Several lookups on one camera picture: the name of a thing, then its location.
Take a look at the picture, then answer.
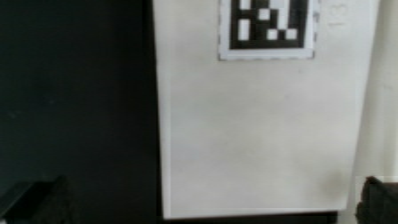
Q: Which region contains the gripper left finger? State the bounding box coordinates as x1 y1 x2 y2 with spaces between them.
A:
0 176 74 224

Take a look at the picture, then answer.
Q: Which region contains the white box block with markers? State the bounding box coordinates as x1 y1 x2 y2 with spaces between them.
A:
153 0 380 219

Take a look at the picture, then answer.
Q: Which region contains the white long panel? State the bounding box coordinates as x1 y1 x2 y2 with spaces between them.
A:
353 0 398 204

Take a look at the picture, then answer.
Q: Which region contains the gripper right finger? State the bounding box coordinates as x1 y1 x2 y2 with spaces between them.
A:
355 176 398 224

